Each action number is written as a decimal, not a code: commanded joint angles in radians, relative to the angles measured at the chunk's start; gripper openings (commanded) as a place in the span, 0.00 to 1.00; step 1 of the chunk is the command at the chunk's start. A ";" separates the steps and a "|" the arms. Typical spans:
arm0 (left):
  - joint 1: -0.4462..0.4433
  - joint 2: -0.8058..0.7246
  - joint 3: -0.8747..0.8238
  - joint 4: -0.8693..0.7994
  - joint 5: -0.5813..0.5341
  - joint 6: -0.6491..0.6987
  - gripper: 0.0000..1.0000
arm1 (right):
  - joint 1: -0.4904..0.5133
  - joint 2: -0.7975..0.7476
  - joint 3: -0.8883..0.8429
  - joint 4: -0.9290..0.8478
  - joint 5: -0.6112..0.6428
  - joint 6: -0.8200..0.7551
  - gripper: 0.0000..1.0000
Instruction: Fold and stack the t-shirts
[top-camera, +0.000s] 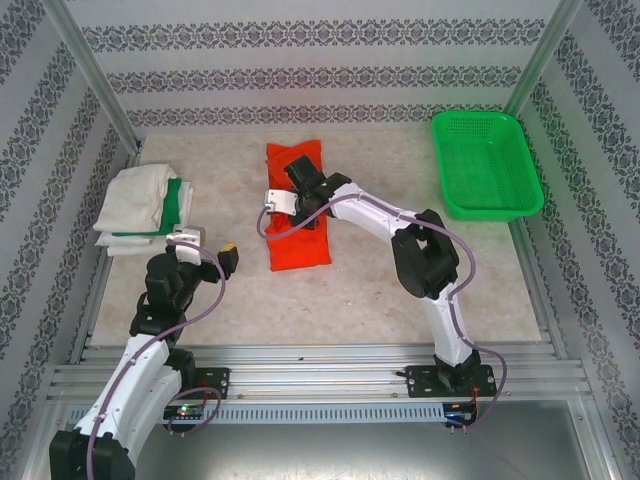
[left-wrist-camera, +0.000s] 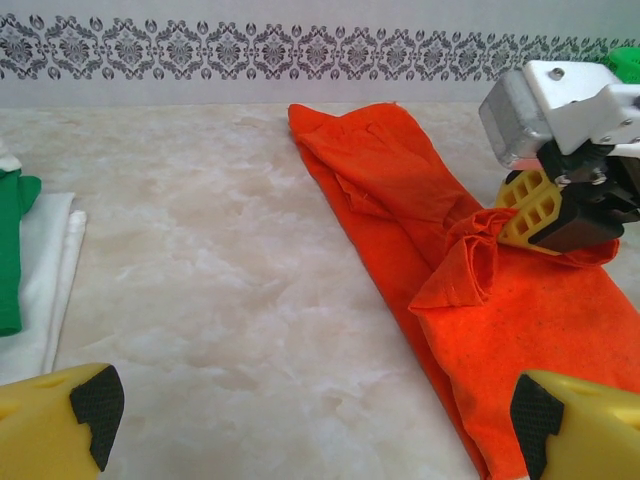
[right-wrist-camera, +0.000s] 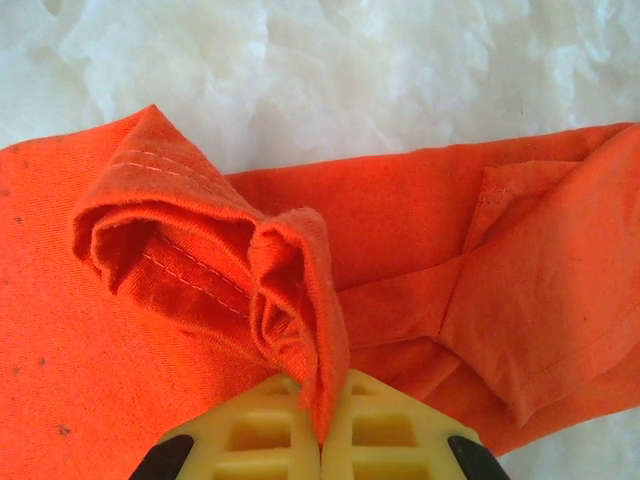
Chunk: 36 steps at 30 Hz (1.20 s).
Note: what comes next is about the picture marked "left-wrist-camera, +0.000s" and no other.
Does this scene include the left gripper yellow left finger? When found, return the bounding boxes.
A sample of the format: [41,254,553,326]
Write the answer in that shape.
[0,363,126,480]

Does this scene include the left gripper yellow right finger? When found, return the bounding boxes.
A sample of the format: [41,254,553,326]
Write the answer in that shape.
[509,369,640,480]

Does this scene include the orange t-shirt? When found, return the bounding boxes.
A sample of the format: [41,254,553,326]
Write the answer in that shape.
[288,102,640,480]

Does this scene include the green plastic basket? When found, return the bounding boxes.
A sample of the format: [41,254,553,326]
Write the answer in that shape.
[599,43,640,86]

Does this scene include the white folded t-shirt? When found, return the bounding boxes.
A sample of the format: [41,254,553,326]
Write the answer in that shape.
[0,192,87,389]

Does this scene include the green folded t-shirt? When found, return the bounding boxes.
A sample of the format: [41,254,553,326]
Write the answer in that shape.
[0,168,43,337]

